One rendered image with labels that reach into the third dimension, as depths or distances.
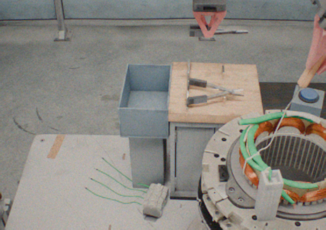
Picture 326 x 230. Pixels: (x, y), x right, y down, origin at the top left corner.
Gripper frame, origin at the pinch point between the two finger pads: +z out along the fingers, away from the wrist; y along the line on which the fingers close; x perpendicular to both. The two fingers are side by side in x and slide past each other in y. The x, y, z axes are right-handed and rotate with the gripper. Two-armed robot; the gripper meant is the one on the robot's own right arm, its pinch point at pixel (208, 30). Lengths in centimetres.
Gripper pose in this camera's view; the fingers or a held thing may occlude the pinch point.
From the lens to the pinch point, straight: 102.6
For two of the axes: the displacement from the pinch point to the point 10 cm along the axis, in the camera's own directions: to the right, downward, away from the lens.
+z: 0.2, 7.6, 6.5
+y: -0.5, 6.5, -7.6
